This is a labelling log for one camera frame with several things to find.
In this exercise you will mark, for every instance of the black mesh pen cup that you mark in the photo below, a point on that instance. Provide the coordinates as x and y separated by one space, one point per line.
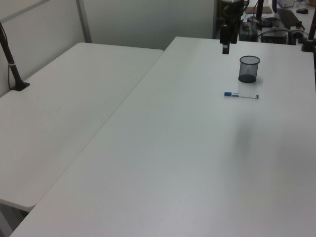
248 70

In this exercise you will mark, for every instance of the black electronics box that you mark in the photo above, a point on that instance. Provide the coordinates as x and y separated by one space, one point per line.
274 35

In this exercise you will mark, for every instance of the grey partition post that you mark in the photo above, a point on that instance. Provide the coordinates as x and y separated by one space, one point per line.
84 21

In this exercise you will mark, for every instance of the black computer keyboard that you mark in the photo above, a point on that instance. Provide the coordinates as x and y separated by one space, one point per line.
287 17

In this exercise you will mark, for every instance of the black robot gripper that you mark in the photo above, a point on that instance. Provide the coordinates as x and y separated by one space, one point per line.
231 11

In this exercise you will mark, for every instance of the blue and white marker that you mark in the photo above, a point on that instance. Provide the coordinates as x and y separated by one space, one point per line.
243 95

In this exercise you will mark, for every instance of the white and blue box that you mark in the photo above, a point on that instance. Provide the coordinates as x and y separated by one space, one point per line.
285 3

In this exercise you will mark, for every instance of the black monitor stand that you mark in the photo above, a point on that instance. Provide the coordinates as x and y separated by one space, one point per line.
259 12

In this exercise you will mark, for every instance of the black computer mouse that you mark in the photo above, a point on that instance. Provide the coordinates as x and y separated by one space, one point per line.
302 10

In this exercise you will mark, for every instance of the brown mouse pad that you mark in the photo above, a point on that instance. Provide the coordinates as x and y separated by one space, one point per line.
256 10

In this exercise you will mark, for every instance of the black clamped camera stand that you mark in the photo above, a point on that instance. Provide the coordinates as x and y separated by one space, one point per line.
310 37

